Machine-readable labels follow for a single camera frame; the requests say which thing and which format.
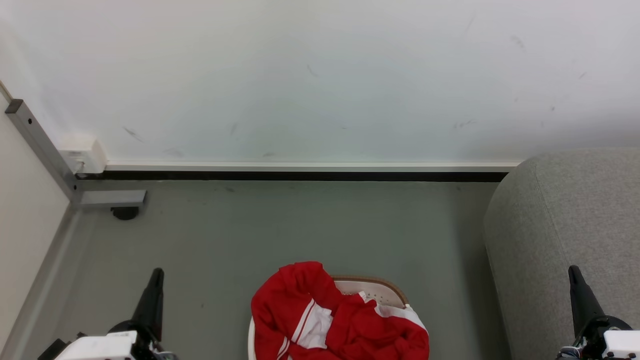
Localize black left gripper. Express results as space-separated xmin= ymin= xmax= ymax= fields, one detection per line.
xmin=107 ymin=268 xmax=177 ymax=360

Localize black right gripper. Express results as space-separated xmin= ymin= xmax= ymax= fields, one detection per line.
xmin=568 ymin=265 xmax=634 ymax=360

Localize red garment thin white stripes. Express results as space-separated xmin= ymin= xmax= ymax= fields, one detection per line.
xmin=250 ymin=261 xmax=358 ymax=360

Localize red shorts wide white band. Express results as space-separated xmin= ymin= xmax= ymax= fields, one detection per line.
xmin=325 ymin=292 xmax=430 ymax=360

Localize white laundry basket brown rim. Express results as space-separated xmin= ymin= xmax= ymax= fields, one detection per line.
xmin=247 ymin=274 xmax=412 ymax=360

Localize grey fabric sofa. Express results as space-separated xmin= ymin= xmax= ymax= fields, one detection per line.
xmin=483 ymin=147 xmax=640 ymax=360

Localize white and black baseboard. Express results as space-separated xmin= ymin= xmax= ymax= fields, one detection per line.
xmin=75 ymin=160 xmax=522 ymax=182

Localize black round frame foot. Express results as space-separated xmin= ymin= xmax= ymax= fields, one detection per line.
xmin=110 ymin=205 xmax=140 ymax=221

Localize white wall junction box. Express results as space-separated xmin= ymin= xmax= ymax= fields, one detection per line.
xmin=58 ymin=137 xmax=108 ymax=175

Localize grey metal frame post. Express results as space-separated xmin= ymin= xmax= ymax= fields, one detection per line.
xmin=5 ymin=98 xmax=148 ymax=211

